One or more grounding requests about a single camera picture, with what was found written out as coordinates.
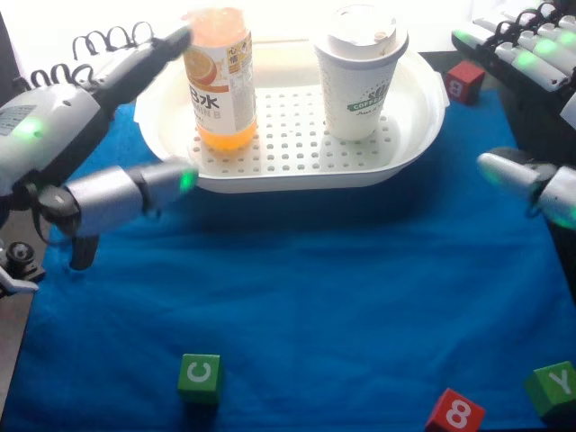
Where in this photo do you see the green block letter C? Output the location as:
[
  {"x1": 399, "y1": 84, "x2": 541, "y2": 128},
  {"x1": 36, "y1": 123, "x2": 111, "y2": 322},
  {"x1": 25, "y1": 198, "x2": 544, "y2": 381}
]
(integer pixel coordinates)
[{"x1": 176, "y1": 353, "x2": 225, "y2": 409}]

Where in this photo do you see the white perforated tray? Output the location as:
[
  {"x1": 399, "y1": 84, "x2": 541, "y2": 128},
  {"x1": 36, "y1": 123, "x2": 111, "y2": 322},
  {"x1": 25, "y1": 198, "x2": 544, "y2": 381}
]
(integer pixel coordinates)
[{"x1": 133, "y1": 38, "x2": 451, "y2": 194}]

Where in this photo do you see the green block letter Y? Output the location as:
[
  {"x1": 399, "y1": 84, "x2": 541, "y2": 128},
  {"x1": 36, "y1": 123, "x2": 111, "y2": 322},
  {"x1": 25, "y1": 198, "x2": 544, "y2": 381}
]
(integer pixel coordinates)
[{"x1": 523, "y1": 360, "x2": 576, "y2": 422}]

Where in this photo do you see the blue table cloth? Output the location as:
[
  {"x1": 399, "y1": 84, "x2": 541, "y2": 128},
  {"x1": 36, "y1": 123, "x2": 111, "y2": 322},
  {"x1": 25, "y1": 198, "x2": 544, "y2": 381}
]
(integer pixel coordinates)
[{"x1": 0, "y1": 87, "x2": 576, "y2": 432}]

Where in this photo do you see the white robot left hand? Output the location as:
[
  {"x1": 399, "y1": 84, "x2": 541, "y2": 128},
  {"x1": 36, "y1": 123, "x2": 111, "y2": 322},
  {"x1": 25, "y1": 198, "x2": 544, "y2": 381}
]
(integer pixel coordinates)
[{"x1": 0, "y1": 21, "x2": 199, "y2": 271}]

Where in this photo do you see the clear plastic water bottle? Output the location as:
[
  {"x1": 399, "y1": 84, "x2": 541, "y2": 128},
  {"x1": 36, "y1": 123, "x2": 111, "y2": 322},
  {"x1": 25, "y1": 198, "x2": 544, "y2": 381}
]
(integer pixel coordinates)
[{"x1": 182, "y1": 6, "x2": 260, "y2": 152}]

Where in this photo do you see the white paper coffee cup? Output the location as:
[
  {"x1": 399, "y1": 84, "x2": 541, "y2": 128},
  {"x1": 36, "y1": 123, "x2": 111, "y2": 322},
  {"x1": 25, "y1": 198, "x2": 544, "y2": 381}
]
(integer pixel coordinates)
[{"x1": 313, "y1": 4, "x2": 410, "y2": 141}]

